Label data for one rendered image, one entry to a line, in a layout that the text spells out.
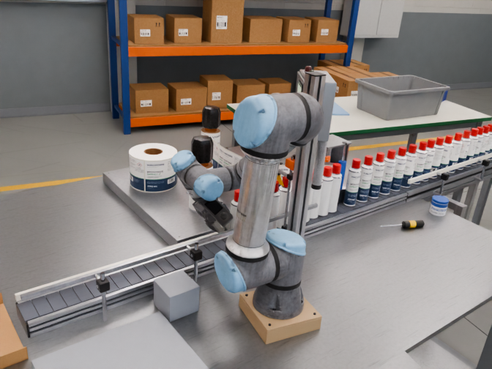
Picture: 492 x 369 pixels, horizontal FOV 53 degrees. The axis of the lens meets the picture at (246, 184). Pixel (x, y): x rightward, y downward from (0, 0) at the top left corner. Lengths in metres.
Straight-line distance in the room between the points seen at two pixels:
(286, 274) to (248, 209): 0.26
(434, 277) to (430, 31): 6.66
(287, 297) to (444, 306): 0.56
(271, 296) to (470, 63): 7.96
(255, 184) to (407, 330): 0.70
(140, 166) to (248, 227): 0.93
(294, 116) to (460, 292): 0.97
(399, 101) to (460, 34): 5.16
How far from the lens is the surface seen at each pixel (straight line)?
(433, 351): 2.55
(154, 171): 2.07
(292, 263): 1.39
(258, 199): 1.20
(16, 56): 5.92
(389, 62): 7.92
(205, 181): 1.42
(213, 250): 1.73
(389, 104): 3.66
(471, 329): 3.15
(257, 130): 1.09
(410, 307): 1.71
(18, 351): 1.44
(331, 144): 2.02
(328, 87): 1.56
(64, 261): 1.80
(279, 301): 1.44
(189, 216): 1.93
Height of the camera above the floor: 1.81
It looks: 25 degrees down
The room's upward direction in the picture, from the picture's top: 4 degrees clockwise
